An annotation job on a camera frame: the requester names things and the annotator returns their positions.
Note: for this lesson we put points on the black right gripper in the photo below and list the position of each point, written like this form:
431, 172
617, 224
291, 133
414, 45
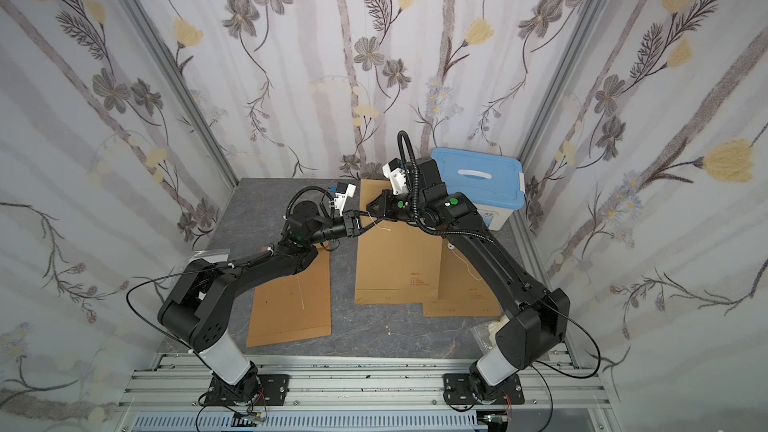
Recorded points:
387, 204

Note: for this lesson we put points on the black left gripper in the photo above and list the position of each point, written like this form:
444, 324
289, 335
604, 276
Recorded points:
351, 223

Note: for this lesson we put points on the brown kraft file bag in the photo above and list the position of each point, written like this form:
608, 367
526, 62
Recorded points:
397, 264
461, 291
293, 308

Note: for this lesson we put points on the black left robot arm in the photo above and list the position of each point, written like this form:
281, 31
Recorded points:
198, 309

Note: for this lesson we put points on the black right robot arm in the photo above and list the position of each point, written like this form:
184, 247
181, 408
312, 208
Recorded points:
536, 316

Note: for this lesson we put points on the clear plastic bag left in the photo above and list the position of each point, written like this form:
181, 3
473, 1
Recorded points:
208, 255

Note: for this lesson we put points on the plastic bag with white stuff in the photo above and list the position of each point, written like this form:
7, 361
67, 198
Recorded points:
485, 333

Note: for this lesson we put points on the blue lidded white storage box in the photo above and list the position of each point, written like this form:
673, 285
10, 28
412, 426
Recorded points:
494, 184

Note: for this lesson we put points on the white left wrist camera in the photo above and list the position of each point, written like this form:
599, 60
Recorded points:
342, 192

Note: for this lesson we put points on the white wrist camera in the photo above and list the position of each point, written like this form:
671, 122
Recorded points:
342, 192
396, 173

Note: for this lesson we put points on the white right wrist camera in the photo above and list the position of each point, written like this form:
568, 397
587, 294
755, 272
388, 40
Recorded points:
396, 173

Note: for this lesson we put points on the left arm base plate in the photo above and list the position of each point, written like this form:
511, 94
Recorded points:
253, 389

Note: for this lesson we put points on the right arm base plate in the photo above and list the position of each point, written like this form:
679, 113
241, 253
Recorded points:
468, 389

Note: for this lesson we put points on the white slotted cable duct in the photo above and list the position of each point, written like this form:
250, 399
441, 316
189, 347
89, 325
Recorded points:
310, 421

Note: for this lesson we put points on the aluminium rail frame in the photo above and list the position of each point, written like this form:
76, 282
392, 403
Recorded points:
555, 398

